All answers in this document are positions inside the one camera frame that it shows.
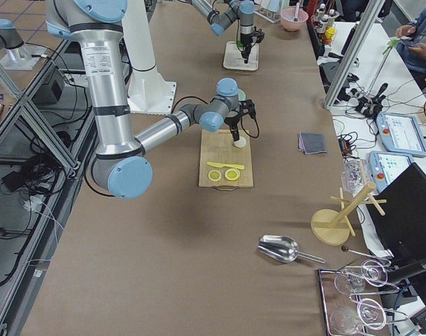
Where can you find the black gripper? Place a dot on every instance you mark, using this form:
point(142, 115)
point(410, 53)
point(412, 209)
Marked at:
point(244, 39)
point(231, 121)

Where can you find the white steamed bun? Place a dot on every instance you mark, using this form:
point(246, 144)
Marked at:
point(241, 143)

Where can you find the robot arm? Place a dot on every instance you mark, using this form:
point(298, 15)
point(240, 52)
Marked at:
point(242, 11)
point(120, 166)

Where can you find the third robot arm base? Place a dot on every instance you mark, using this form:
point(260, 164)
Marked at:
point(19, 56)

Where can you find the mint green bowl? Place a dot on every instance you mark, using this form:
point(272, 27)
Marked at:
point(241, 95)

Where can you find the pink bowl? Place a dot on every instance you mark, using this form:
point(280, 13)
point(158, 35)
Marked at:
point(292, 21)

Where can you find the cream rabbit tray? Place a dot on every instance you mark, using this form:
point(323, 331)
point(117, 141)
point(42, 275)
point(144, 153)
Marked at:
point(233, 59)

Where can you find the yellow plastic knife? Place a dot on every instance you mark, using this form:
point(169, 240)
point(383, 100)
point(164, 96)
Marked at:
point(225, 165)

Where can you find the lemon slice stack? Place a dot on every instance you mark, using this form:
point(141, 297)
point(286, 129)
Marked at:
point(214, 175)

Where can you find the grey folded cloth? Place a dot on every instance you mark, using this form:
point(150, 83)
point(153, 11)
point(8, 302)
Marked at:
point(311, 143)

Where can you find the condiment bottle rack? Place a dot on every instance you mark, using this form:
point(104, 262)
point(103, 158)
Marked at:
point(321, 26)

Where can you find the metal scoop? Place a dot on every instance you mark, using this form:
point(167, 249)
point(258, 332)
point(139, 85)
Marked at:
point(284, 249)

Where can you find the clear plastic container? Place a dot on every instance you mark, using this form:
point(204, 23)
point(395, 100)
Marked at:
point(355, 175)

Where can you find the wooden mug tree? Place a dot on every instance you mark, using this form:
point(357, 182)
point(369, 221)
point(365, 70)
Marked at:
point(333, 227)

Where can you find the lower teach pendant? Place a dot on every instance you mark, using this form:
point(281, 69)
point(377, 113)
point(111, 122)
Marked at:
point(385, 167)

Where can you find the teach pendant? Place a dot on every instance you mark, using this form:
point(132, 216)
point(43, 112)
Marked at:
point(385, 167)
point(401, 134)

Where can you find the upper teach pendant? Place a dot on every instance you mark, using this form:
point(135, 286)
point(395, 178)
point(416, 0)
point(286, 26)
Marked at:
point(401, 134)

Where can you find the seated person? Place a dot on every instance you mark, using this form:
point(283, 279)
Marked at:
point(414, 56)

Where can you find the black monitor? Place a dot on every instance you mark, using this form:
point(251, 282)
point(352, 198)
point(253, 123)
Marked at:
point(402, 229)

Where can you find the lemon slice near handle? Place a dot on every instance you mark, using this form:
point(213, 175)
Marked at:
point(232, 174)

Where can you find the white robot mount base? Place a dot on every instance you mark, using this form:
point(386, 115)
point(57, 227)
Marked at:
point(148, 92)

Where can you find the aluminium frame post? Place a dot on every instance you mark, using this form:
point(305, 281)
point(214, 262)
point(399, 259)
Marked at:
point(363, 28)

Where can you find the wire glass rack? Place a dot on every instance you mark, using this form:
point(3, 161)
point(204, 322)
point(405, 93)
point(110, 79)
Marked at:
point(351, 302)

